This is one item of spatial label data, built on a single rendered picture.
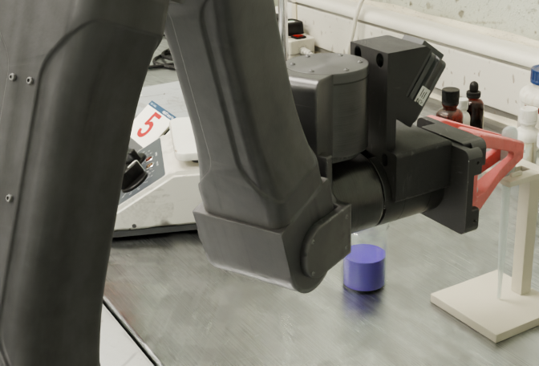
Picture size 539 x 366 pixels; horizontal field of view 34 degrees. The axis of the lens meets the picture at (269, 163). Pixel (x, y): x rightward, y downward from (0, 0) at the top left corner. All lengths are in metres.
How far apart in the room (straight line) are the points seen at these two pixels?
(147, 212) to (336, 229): 0.37
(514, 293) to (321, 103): 0.31
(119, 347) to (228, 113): 0.31
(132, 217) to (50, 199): 0.53
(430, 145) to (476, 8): 0.71
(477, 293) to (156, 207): 0.33
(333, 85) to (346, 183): 0.07
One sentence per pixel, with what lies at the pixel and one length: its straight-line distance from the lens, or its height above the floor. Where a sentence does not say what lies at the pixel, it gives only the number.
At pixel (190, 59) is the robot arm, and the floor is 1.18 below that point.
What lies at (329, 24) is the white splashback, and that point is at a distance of 1.55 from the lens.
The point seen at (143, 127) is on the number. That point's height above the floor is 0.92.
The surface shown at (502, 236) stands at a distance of 0.76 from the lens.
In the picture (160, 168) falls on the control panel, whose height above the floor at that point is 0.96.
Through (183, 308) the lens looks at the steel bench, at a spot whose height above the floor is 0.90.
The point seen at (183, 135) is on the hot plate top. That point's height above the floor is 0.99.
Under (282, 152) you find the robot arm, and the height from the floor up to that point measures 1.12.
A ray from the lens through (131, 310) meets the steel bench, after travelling 0.79.
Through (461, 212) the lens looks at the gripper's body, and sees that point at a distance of 0.64.
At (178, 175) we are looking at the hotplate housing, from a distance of 0.89.
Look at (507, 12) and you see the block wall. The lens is 1.28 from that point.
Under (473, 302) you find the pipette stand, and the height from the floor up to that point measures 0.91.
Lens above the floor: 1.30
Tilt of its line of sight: 21 degrees down
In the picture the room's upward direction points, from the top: 2 degrees counter-clockwise
